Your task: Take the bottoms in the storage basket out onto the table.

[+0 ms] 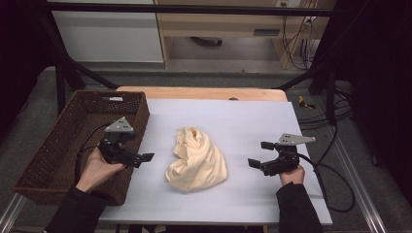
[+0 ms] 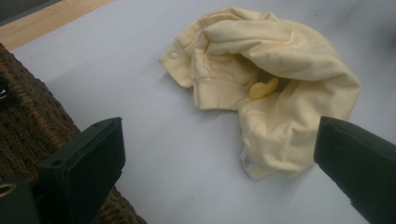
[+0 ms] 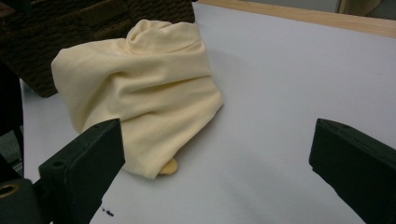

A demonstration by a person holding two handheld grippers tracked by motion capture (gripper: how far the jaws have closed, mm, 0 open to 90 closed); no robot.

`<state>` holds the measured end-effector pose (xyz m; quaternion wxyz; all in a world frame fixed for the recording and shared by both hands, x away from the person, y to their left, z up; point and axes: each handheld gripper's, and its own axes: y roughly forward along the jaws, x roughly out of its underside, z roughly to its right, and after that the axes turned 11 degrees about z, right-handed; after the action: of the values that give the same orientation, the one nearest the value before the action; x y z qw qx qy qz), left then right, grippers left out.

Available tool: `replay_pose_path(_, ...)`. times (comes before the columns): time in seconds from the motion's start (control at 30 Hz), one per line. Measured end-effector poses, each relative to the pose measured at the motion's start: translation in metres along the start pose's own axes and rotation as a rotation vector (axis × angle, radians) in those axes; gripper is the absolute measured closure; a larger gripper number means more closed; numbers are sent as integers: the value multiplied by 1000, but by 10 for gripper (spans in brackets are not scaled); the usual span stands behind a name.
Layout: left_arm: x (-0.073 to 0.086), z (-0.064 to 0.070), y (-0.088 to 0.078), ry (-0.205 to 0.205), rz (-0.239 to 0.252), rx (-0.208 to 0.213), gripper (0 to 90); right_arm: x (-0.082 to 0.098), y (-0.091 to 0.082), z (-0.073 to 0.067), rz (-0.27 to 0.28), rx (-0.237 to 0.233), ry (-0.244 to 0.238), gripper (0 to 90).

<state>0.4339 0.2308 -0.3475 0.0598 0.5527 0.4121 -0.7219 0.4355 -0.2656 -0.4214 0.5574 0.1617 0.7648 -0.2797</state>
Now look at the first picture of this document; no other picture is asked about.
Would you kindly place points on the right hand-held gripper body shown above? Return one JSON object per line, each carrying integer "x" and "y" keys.
{"x": 286, "y": 159}

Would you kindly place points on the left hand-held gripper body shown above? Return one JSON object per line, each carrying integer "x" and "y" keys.
{"x": 113, "y": 152}

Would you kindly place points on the cream cloth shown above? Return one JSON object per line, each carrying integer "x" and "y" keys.
{"x": 197, "y": 161}

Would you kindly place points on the brown wicker basket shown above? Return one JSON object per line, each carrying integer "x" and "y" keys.
{"x": 51, "y": 152}

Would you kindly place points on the person's right hand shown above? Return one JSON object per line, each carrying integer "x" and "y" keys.
{"x": 293, "y": 176}

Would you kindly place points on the person's left hand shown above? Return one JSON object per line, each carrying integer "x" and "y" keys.
{"x": 95, "y": 173}

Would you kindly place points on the white board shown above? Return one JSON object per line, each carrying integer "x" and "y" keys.
{"x": 246, "y": 123}

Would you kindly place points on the yellow and black tape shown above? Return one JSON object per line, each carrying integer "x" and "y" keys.
{"x": 304, "y": 103}

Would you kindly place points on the black metal stand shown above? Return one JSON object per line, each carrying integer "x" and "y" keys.
{"x": 330, "y": 97}
{"x": 60, "y": 84}

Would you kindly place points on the white cabinet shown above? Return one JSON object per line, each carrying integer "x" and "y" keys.
{"x": 107, "y": 35}

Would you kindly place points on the dark curved object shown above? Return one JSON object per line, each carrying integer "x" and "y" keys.
{"x": 207, "y": 41}

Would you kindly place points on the black curtain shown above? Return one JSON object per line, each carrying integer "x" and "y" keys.
{"x": 379, "y": 81}
{"x": 19, "y": 58}

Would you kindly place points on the light wooden desk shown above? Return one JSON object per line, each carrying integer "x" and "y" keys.
{"x": 220, "y": 24}

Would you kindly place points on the black metal crossbar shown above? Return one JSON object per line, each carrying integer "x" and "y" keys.
{"x": 194, "y": 9}

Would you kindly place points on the aluminium rail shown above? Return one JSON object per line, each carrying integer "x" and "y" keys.
{"x": 359, "y": 191}
{"x": 11, "y": 213}

